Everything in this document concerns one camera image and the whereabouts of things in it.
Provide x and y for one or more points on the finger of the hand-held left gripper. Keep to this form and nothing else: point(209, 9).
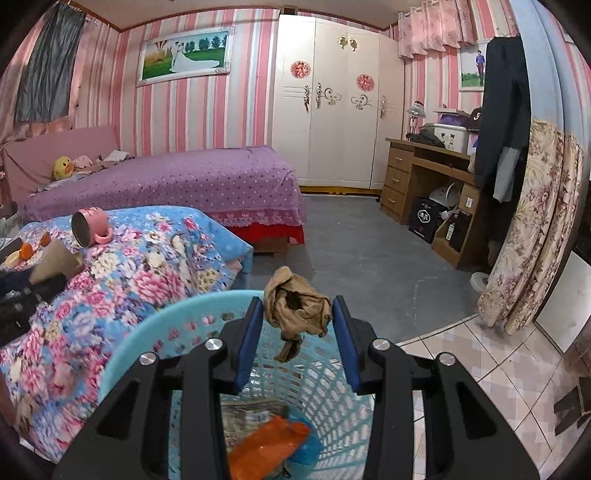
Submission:
point(48, 287)

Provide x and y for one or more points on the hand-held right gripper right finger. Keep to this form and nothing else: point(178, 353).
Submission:
point(346, 341)

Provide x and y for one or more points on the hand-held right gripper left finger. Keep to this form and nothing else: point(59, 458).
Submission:
point(249, 341)

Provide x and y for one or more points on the brown phone case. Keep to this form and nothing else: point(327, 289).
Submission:
point(55, 263)

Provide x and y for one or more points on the orange packet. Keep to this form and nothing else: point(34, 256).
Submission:
point(26, 250)
point(268, 443)

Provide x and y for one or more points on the tan cloth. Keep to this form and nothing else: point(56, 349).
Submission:
point(295, 314)

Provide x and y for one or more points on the light blue plastic basket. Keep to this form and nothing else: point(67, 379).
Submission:
point(304, 383)

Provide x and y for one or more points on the blue wrapper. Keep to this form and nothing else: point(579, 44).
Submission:
point(308, 450)

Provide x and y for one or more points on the orange peel piece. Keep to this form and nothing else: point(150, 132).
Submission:
point(45, 238)

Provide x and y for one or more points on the grey printed wrapper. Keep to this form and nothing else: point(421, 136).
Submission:
point(249, 410)

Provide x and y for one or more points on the pink mug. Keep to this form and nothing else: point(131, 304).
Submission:
point(94, 221)

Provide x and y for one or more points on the blue floral blanket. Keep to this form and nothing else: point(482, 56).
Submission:
point(152, 277)

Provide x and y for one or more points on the yellow duck plush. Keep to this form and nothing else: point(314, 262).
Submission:
point(62, 168)

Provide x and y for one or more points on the pink plush toy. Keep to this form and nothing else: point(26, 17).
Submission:
point(82, 161)

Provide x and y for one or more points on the pink headboard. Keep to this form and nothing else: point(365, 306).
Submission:
point(51, 147)

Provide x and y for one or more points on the brown clothes on bed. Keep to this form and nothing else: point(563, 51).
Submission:
point(113, 158)

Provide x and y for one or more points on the black printed box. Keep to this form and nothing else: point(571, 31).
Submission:
point(425, 220)

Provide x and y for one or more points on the white fan base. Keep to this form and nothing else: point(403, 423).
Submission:
point(480, 281)

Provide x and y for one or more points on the black bottle box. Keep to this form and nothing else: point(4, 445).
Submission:
point(457, 233)

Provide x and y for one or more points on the bed with purple dotted bedspread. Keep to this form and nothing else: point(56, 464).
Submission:
point(207, 184)

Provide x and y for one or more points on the wooden desk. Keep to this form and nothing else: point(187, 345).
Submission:
point(399, 180)

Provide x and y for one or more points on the pink patterned window curtain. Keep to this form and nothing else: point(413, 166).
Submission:
point(14, 92)

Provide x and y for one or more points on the dark clothes pile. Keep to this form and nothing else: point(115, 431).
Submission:
point(427, 138)

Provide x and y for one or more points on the floral door curtain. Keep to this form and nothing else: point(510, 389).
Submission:
point(531, 221)

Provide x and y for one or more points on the grey window cloth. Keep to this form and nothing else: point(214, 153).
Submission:
point(48, 64)

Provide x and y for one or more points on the white cabinet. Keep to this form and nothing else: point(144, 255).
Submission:
point(568, 300)

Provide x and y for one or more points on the white wardrobe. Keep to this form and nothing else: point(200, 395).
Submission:
point(332, 115)

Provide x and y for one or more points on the white storage box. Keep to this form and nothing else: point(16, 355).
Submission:
point(450, 138)

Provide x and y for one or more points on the grey hanging garment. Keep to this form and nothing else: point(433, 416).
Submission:
point(503, 175)

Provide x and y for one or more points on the black cap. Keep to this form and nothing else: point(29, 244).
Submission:
point(473, 120)

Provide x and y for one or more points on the framed wedding picture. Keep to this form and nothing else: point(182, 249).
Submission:
point(184, 57)

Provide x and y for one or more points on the dark hanging jacket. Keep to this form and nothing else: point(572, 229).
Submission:
point(501, 101)

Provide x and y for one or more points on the small framed photo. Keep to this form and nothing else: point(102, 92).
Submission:
point(472, 69)

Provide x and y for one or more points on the pink valance curtain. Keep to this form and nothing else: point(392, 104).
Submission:
point(434, 27)

